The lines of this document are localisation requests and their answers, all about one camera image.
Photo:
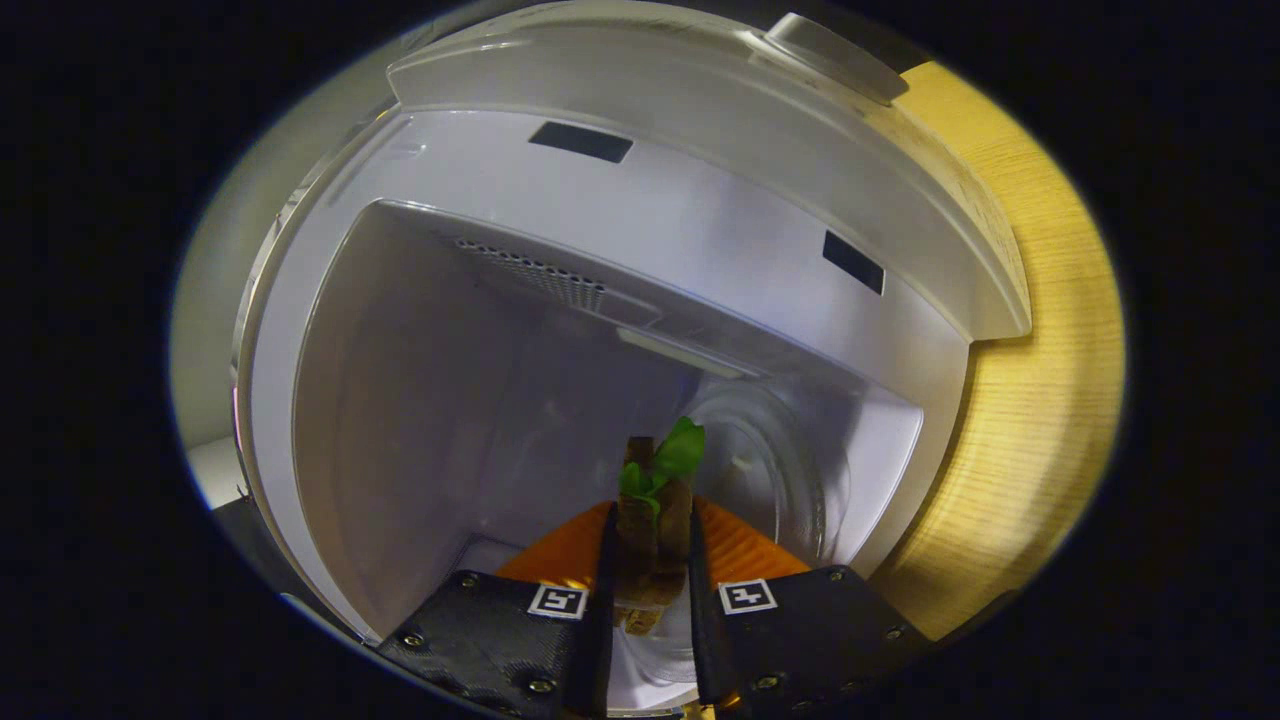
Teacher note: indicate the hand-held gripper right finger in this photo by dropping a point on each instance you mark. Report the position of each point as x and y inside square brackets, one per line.
[700, 620]

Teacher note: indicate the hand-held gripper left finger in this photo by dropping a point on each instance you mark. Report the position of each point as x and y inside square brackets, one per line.
[606, 600]

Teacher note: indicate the sandwich with green lettuce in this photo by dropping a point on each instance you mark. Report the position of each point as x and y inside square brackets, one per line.
[650, 540]

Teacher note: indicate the white microwave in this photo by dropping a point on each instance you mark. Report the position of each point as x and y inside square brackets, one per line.
[600, 250]

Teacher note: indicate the glass microwave turntable plate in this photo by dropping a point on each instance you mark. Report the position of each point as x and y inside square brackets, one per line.
[770, 470]

